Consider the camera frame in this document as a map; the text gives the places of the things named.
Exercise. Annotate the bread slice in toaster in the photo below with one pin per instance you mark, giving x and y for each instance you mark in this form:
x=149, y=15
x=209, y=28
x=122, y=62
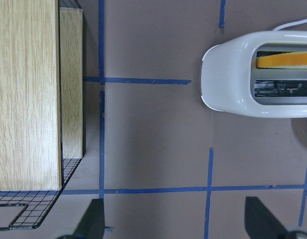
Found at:
x=291, y=60

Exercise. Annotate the white two-slot toaster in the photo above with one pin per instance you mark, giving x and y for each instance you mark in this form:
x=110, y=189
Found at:
x=233, y=80

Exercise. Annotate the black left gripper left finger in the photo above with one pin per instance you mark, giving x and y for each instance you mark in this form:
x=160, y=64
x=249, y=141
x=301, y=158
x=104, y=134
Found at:
x=92, y=224

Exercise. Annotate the wooden board in basket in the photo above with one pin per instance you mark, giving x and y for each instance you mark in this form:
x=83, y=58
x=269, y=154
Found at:
x=41, y=97

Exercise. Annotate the black wire basket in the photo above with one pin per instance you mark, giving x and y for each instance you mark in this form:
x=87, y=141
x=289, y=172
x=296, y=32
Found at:
x=35, y=205

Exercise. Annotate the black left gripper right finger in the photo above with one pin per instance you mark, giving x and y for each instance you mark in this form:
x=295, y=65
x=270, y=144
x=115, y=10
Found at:
x=260, y=223

